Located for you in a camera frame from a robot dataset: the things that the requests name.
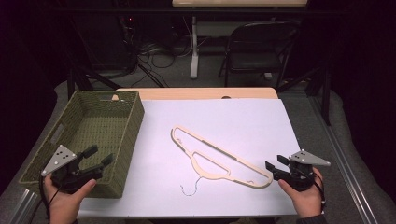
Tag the person's left hand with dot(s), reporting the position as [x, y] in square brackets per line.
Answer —
[67, 202]

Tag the short aluminium rail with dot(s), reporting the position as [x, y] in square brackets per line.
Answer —
[23, 207]

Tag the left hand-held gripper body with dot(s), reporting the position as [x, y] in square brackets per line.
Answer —
[59, 159]

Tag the person's right hand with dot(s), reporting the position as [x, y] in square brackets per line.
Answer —
[306, 200]

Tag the light wooden table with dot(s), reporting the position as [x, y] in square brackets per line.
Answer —
[186, 93]

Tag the white table leg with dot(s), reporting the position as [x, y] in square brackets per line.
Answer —
[194, 56]

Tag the black folding chair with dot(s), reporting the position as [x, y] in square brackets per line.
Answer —
[252, 62]

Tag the beige wooden clothes hanger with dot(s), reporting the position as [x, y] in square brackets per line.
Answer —
[195, 161]

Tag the long aluminium rail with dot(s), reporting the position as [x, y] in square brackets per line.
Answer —
[348, 174]

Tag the beige background table top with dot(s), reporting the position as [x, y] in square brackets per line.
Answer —
[239, 3]

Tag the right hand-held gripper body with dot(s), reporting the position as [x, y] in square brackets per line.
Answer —
[301, 172]

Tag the green woven basket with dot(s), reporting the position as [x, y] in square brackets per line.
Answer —
[102, 124]

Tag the white paper sheet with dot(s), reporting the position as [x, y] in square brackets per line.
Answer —
[233, 124]

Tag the black metal stand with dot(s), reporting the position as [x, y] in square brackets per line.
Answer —
[93, 77]
[325, 93]

